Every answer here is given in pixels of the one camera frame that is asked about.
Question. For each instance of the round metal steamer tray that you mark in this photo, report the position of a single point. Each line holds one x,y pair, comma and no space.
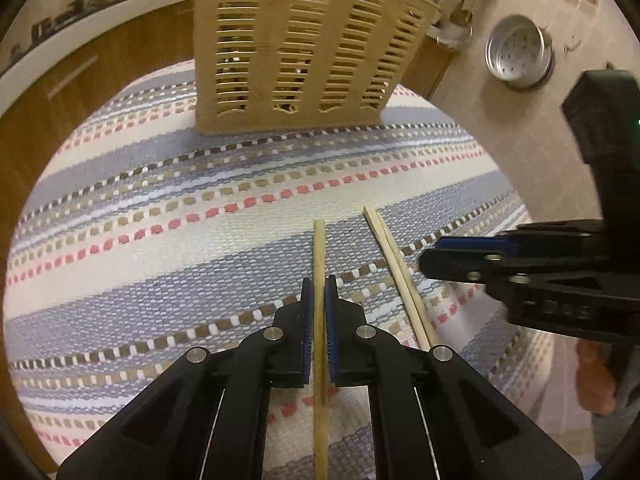
519,53

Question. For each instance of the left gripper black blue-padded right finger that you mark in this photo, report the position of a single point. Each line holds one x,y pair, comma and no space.
432,415

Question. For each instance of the gloved orange hand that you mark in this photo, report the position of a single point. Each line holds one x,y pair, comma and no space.
595,385

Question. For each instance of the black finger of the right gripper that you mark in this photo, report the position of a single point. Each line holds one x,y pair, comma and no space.
467,266

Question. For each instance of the tan plastic utensil basket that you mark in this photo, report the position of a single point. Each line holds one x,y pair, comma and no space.
265,65

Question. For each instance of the striped woven placemat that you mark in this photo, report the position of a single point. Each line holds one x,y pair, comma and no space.
225,234

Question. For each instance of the white kitchen countertop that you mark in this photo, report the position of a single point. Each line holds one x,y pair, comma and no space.
36,62

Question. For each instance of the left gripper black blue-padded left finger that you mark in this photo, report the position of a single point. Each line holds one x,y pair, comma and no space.
205,417

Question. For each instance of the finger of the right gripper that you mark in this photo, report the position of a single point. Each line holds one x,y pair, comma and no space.
491,245

